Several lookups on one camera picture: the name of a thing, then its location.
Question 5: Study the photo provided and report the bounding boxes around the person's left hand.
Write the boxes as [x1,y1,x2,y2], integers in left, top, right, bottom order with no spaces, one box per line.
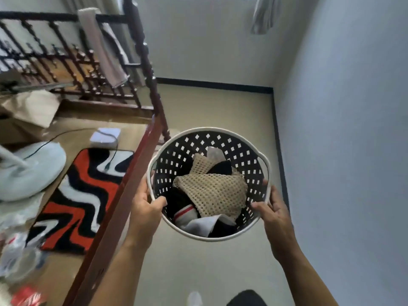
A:
[127,178,168,251]

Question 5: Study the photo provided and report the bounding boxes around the person's right hand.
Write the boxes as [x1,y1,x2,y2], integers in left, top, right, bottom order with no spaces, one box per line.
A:
[251,179,299,262]

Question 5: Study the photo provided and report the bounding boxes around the white perforated plastic laundry basket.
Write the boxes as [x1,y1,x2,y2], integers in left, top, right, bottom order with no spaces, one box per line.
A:
[147,127,272,242]

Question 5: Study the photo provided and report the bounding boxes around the person's right forearm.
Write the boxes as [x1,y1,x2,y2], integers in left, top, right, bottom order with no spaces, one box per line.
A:
[274,247,339,306]

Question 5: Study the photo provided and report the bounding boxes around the person's left forearm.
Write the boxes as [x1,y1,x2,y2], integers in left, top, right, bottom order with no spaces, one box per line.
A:
[92,241,160,306]

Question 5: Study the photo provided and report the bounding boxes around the black cloth garment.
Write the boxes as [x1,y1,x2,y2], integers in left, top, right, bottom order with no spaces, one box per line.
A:
[165,161,238,238]

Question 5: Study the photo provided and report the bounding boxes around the white sock with red stripe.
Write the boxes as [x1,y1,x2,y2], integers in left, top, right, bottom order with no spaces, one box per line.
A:
[174,204,201,230]

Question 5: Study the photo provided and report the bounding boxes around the beige mesh knit garment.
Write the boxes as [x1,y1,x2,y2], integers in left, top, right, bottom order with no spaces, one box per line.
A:
[172,153,249,221]

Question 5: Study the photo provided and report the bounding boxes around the white cloth garment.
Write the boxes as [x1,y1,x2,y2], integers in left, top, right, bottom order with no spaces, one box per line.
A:
[185,215,237,238]

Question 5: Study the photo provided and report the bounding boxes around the small white grey sock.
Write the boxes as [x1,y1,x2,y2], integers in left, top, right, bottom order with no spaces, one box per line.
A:
[206,146,226,163]

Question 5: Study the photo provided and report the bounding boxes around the red black white wavy rug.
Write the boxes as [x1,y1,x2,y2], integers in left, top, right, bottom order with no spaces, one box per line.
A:
[25,148,135,255]

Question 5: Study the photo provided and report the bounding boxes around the white square box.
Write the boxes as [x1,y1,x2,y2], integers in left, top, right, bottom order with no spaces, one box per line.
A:
[89,127,122,148]

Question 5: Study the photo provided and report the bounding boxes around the person's black trouser leg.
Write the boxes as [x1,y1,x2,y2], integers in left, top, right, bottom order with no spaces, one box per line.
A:
[226,289,269,306]

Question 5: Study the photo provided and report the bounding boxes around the white fan base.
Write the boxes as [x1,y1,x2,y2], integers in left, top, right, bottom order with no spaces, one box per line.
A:
[0,142,67,202]

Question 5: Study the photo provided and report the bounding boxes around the clear plastic bags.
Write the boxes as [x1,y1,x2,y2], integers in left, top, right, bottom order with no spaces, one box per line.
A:
[0,192,48,284]

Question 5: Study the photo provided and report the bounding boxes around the red printed packet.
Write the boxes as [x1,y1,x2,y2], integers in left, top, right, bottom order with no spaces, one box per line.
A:
[11,284,45,306]

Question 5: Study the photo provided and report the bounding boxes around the brown cardboard sheet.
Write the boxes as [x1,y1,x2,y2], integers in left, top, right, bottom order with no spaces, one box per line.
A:
[0,90,62,128]

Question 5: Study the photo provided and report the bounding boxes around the white towel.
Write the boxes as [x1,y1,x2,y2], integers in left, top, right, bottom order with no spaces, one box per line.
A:
[77,7,129,88]

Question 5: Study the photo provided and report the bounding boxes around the grey striped curtain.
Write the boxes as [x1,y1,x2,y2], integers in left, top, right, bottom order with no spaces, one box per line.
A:
[251,0,282,35]

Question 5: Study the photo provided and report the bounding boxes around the reddish brown wooden bed rail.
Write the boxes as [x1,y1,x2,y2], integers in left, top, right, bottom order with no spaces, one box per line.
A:
[62,115,165,306]

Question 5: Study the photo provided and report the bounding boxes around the black power cable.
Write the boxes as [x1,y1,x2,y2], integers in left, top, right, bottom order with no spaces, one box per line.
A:
[23,128,119,171]

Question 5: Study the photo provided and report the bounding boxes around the dark wooden spindle bed frame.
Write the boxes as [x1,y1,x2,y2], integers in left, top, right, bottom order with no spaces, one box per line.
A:
[0,0,171,144]

